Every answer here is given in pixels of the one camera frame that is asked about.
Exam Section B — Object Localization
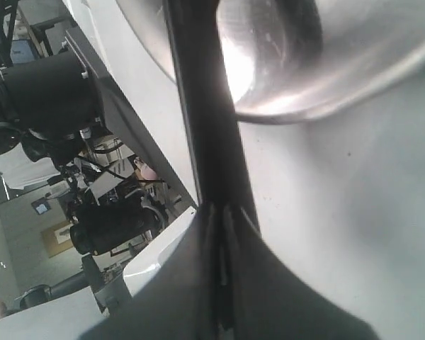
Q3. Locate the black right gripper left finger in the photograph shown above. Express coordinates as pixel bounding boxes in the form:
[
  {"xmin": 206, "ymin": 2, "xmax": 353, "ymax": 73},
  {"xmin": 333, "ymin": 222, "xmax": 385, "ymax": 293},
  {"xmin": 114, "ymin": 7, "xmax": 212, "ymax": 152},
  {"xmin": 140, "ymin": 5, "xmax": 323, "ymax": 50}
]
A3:
[{"xmin": 80, "ymin": 204, "xmax": 219, "ymax": 339}]

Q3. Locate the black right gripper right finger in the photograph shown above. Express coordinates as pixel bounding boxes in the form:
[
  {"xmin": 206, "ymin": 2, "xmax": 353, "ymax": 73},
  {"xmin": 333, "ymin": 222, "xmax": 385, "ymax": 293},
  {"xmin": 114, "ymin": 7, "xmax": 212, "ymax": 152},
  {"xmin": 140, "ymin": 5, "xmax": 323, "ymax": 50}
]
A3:
[{"xmin": 223, "ymin": 207, "xmax": 378, "ymax": 339}]

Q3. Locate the black handled knife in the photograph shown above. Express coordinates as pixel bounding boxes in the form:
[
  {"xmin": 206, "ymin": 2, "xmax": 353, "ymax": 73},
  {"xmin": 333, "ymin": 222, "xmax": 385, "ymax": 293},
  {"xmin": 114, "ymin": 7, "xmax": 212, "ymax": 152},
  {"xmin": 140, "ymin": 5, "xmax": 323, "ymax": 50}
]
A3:
[{"xmin": 163, "ymin": 1, "xmax": 258, "ymax": 223}]

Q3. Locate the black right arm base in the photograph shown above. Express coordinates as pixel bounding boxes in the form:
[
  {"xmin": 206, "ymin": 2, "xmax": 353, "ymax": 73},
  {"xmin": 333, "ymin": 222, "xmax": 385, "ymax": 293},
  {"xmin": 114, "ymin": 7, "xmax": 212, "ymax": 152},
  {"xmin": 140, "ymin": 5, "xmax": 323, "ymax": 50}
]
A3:
[{"xmin": 69, "ymin": 203, "xmax": 164, "ymax": 256}]

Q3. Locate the round stainless steel plate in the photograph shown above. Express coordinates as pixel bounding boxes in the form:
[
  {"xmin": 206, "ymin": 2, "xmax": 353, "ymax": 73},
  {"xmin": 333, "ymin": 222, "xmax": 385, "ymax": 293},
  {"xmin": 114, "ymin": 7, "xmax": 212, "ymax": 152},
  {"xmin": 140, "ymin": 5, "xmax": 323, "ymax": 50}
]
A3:
[{"xmin": 118, "ymin": 1, "xmax": 425, "ymax": 124}]

